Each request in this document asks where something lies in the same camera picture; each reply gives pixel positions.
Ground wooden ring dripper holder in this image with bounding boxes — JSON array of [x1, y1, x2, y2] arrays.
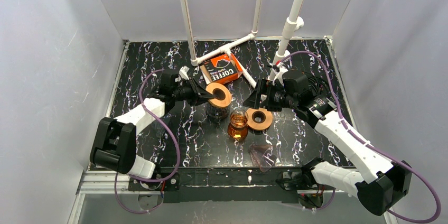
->
[[206, 82, 232, 108]]

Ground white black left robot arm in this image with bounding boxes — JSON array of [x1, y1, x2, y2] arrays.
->
[[90, 67, 215, 183]]

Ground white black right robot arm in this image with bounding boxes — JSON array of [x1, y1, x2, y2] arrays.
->
[[243, 71, 412, 216]]

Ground orange coffee filter box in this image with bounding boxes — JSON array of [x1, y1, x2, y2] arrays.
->
[[200, 53, 242, 85]]

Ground pink translucent plastic dripper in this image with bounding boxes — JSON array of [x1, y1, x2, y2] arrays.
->
[[249, 144, 277, 173]]

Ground clear glass server pitcher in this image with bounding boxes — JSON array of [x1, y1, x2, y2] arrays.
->
[[206, 103, 230, 123]]

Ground amber glass server pitcher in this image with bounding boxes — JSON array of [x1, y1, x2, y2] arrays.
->
[[228, 108, 248, 141]]

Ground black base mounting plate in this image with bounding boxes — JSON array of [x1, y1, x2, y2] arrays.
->
[[128, 167, 327, 208]]

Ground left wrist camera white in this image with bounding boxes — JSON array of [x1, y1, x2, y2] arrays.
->
[[179, 66, 190, 81]]

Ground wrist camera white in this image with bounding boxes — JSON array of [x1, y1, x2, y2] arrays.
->
[[179, 66, 190, 81], [267, 61, 288, 86]]

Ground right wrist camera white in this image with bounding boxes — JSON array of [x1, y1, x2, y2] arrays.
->
[[267, 61, 288, 86]]

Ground black cable bundle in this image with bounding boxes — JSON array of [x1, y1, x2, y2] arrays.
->
[[304, 72, 335, 100]]

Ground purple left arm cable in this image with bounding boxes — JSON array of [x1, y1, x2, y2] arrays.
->
[[114, 69, 182, 215]]

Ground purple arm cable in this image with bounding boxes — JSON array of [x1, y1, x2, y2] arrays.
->
[[276, 51, 442, 224], [114, 69, 182, 215]]

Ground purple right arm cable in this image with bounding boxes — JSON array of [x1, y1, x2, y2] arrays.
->
[[276, 51, 442, 224]]

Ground white PVC pipe frame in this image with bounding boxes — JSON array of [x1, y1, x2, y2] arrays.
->
[[175, 0, 324, 88]]

